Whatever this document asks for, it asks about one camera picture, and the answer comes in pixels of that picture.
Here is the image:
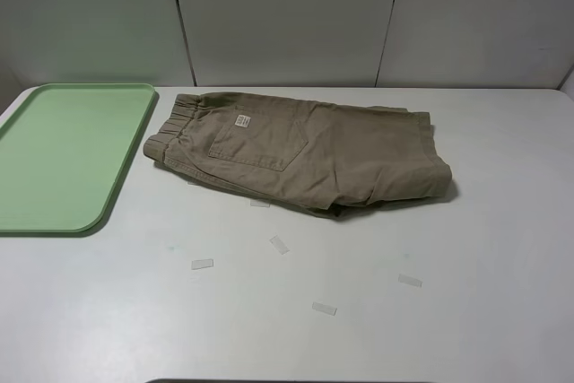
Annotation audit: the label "clear tape strip bottom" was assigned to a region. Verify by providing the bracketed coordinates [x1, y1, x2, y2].
[312, 301, 337, 316]

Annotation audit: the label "khaki shorts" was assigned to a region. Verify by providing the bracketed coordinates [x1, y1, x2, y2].
[143, 91, 452, 218]

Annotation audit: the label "clear tape strip centre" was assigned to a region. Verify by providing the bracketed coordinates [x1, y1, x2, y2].
[269, 236, 290, 256]

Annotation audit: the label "green plastic tray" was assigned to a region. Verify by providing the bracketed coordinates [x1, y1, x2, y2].
[1, 83, 155, 234]

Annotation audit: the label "clear tape strip middle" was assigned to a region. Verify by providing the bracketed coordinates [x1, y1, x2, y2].
[250, 199, 270, 208]

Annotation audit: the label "clear tape strip right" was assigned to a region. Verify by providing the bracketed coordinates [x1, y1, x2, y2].
[398, 274, 422, 288]

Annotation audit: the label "clear tape strip left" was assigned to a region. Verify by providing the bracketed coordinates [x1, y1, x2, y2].
[191, 258, 213, 271]

